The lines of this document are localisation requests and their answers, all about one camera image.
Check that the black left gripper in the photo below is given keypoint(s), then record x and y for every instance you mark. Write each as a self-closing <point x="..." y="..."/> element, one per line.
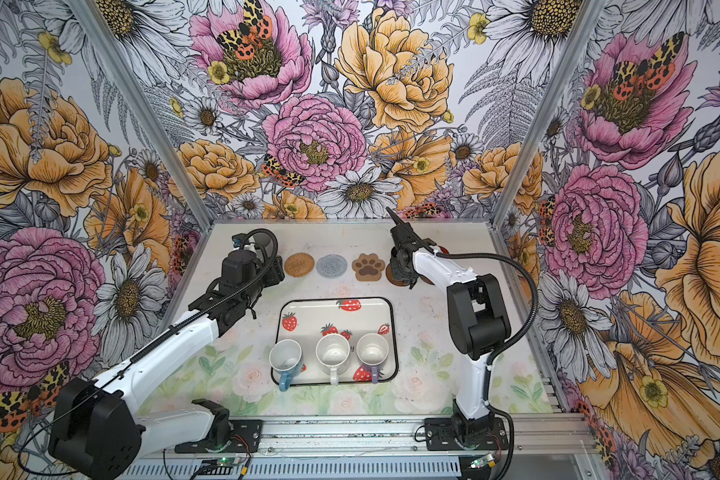
<point x="273" y="269"/>

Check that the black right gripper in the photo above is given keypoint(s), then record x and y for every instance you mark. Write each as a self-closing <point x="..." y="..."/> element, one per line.
<point x="396" y="272"/>

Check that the rattan wicker round coaster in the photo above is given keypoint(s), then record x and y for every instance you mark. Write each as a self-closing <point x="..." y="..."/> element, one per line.
<point x="299" y="265"/>

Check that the scratched brown wooden round coaster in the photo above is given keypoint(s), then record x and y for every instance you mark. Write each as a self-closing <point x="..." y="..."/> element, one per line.
<point x="392" y="279"/>

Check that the cork paw print coaster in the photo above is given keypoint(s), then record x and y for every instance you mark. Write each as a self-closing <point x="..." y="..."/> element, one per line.
<point x="368" y="267"/>

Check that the grey-blue woven round coaster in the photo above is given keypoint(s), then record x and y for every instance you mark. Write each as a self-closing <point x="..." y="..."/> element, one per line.
<point x="332" y="266"/>

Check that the blue floral mug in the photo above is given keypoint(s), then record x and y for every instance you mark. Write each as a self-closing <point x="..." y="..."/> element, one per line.
<point x="286" y="360"/>

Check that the white lilac handled mug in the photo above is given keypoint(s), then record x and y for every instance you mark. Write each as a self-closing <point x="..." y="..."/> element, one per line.
<point x="372" y="352"/>

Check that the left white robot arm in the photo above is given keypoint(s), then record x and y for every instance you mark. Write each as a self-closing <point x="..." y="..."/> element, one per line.
<point x="97" y="429"/>

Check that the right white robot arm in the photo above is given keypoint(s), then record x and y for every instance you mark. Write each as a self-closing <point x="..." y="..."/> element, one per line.
<point x="478" y="322"/>

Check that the white strawberry serving tray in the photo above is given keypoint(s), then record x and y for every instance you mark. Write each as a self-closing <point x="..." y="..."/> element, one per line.
<point x="307" y="321"/>

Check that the white speckled mug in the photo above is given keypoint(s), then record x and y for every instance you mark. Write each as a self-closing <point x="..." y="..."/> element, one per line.
<point x="333" y="352"/>

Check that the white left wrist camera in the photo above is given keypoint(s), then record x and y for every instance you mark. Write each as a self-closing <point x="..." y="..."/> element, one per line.
<point x="244" y="242"/>

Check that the left aluminium corner post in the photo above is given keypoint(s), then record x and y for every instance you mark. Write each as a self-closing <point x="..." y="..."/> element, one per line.
<point x="93" y="23"/>

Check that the aluminium corner post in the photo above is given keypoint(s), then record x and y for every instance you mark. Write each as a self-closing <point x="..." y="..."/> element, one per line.
<point x="575" y="48"/>
<point x="93" y="23"/>

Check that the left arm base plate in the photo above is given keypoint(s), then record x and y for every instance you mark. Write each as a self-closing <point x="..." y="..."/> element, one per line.
<point x="240" y="435"/>

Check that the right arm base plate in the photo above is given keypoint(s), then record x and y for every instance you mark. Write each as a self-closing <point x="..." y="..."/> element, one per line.
<point x="488" y="433"/>

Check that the aluminium front rail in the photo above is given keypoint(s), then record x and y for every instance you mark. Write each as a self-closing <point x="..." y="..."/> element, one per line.
<point x="302" y="437"/>

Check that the right aluminium corner post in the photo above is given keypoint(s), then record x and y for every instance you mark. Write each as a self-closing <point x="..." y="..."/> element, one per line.
<point x="575" y="48"/>

